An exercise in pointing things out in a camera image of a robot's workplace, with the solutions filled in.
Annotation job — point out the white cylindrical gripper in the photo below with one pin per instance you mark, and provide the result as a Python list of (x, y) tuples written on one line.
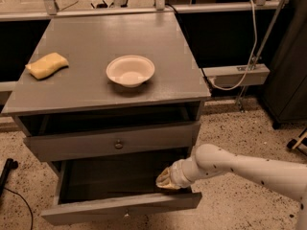
[(175, 174)]

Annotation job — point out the grey drawer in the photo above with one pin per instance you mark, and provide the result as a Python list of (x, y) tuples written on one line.
[(117, 186), (69, 146)]

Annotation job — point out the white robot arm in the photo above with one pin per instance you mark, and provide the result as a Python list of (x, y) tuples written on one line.
[(286, 178)]

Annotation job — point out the grey top drawer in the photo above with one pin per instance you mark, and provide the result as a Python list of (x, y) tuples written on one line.
[(69, 146)]

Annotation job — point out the grey wooden drawer cabinet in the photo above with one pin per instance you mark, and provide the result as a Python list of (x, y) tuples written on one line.
[(81, 98)]

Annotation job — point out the white paper bowl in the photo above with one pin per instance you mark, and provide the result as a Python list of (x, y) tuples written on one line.
[(130, 71)]

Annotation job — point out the dark cabinet at right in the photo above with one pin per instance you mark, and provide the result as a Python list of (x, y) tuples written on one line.
[(285, 92)]

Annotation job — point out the black stand foot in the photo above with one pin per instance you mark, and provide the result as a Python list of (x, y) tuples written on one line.
[(9, 165)]

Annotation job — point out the yellow sponge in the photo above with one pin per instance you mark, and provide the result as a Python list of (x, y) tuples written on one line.
[(46, 66)]

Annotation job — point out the slanted metal pole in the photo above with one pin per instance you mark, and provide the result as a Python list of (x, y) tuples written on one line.
[(252, 64)]

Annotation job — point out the black caster wheel frame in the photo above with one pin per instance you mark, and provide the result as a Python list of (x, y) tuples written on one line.
[(295, 144)]

